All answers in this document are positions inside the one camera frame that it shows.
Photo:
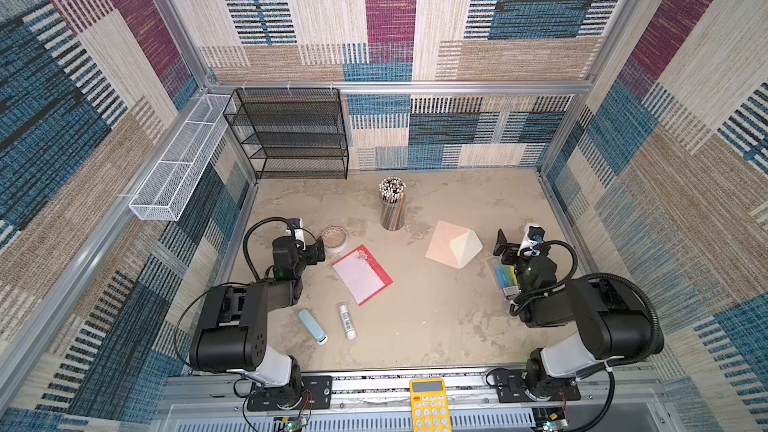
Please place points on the aluminium front rail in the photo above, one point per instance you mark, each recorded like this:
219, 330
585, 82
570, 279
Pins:
369, 400

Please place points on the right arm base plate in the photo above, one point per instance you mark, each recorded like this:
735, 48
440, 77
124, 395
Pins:
514, 386

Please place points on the black wire mesh shelf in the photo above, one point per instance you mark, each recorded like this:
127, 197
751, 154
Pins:
290, 133

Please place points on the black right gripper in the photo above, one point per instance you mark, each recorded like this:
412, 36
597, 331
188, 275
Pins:
510, 254

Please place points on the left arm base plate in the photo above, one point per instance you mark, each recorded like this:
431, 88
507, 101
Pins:
312, 393

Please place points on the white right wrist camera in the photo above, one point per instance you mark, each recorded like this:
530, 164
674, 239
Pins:
534, 236

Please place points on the pink paper envelope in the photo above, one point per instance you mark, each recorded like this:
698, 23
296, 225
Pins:
453, 245

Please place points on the white wire mesh basket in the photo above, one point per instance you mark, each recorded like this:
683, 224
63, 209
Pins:
166, 191

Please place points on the clear tape roll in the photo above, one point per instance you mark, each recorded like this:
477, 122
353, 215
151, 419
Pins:
335, 239

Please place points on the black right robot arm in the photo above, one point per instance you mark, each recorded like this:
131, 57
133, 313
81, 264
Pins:
616, 322

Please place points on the white glue stick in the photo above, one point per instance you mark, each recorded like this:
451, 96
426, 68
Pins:
347, 323

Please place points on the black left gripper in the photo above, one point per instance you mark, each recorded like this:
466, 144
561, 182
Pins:
310, 251

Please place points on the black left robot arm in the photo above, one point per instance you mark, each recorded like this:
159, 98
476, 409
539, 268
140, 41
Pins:
231, 335

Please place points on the pink lined letter paper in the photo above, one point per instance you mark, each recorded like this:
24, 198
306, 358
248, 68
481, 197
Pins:
362, 274

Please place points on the yellow calculator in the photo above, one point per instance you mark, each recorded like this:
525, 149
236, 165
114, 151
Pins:
429, 406

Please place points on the highlighter marker pack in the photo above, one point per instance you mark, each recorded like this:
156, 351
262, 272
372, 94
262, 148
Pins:
505, 278

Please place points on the pencil holder cup with pencils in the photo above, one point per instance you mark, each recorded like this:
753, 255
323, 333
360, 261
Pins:
392, 192

